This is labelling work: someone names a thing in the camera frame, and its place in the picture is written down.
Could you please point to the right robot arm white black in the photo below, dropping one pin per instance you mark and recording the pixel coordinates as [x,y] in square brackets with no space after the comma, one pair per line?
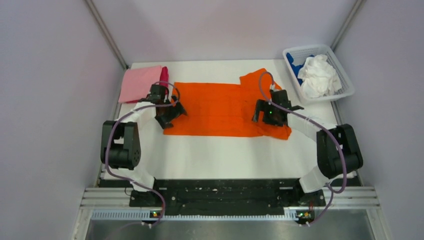
[337,149]

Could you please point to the pink folded t shirt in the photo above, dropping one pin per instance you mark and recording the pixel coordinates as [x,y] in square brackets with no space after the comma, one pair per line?
[137,82]

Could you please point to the orange t shirt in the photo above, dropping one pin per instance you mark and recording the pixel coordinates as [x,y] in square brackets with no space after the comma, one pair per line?
[224,109]

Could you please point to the white crumpled t shirt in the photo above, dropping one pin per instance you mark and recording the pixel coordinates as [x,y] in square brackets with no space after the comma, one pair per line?
[318,77]

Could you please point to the white plastic basket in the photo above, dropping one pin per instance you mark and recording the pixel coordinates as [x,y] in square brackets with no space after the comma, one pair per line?
[300,54]

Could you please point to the crimson folded t shirt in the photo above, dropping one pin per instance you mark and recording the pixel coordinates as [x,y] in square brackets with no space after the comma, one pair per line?
[164,77]

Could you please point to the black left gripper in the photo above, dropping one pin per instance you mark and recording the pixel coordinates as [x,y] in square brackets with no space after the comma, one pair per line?
[176,110]

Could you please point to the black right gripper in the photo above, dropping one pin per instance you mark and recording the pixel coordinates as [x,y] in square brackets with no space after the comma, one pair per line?
[261,107]

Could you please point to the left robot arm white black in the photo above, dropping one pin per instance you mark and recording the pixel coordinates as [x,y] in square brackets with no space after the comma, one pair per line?
[121,149]

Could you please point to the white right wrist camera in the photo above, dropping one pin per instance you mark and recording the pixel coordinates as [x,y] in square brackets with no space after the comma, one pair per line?
[273,88]

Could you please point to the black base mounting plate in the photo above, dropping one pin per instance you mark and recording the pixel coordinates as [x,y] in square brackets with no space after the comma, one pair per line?
[221,197]

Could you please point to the blue t shirt in basket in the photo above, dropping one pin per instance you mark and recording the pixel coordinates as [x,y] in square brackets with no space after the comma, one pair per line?
[295,68]

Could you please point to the white slotted cable duct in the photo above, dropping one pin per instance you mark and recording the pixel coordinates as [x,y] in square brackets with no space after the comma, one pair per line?
[147,214]

